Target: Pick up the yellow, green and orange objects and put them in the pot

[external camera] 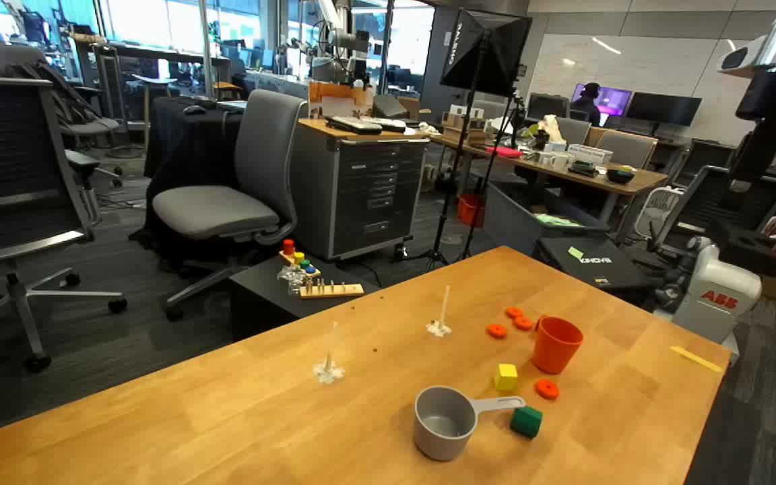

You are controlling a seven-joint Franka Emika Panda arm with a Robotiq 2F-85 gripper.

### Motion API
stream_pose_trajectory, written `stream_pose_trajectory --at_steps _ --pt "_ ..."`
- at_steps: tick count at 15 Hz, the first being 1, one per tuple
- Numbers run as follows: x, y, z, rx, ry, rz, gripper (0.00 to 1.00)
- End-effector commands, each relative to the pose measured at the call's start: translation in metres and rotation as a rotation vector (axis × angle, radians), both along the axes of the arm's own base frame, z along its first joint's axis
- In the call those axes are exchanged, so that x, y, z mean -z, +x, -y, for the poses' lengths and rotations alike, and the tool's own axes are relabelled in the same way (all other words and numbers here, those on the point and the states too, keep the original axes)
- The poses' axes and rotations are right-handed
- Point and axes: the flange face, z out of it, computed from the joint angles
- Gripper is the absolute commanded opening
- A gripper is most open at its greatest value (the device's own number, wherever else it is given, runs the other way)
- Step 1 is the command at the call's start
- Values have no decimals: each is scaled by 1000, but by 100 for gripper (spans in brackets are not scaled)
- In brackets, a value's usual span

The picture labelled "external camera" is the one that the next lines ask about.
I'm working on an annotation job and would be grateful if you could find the orange disc far left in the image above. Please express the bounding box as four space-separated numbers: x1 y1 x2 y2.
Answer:
486 323 506 339

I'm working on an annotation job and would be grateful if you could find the orange disc near cup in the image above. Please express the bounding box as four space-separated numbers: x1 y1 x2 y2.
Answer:
534 379 561 402

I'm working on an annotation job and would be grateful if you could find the orange disc far middle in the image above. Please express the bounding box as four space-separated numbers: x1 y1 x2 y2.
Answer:
504 308 525 317

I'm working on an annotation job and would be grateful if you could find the white peg stand left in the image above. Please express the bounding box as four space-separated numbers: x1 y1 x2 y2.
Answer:
312 323 345 384

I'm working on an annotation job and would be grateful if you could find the wooden block tray toy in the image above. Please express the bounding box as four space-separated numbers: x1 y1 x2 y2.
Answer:
300 282 367 300

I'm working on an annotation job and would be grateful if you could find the red bucket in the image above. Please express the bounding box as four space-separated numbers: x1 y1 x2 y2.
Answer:
457 190 486 226

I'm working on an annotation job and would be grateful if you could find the grey pot with handle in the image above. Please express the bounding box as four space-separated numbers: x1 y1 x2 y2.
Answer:
412 384 525 460

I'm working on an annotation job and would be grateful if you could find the yellow cube block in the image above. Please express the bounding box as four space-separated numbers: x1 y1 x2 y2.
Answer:
494 363 521 393

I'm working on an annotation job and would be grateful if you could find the yellow tape strip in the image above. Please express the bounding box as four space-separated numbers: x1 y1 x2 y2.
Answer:
667 344 724 375

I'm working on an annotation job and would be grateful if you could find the white peg stand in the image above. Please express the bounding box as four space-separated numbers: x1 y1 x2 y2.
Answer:
312 323 345 384
425 286 453 336

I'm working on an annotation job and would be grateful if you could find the orange plastic cup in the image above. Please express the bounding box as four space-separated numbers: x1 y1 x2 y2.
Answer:
530 316 584 375

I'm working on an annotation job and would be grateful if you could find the grey drawer cabinet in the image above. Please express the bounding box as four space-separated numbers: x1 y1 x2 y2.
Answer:
290 118 428 261

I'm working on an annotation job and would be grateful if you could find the white peg stand right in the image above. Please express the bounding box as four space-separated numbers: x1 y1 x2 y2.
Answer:
425 286 453 336

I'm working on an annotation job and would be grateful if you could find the white ABB robot base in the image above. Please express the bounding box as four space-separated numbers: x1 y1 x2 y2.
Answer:
674 236 763 341

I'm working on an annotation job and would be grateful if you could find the grey office chair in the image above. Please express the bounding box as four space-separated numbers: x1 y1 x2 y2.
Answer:
151 89 305 321

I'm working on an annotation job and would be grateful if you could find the green block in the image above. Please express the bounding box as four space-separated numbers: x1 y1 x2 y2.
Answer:
509 406 541 438

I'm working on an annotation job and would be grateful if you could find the orange disc far right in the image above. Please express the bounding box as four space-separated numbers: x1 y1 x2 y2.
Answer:
515 316 534 332

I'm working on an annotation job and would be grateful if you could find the dark mesh office chair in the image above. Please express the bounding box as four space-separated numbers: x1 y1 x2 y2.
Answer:
0 77 127 371

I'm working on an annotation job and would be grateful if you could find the colourful stacking toy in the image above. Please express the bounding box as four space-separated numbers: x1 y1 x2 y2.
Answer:
278 236 321 277

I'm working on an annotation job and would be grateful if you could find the black studio light softbox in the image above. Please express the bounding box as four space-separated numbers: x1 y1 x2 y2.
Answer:
441 10 530 96

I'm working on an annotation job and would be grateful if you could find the black low side table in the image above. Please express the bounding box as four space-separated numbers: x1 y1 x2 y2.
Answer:
228 255 343 339

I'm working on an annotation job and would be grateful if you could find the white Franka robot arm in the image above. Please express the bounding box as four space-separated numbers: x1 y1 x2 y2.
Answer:
720 19 776 193

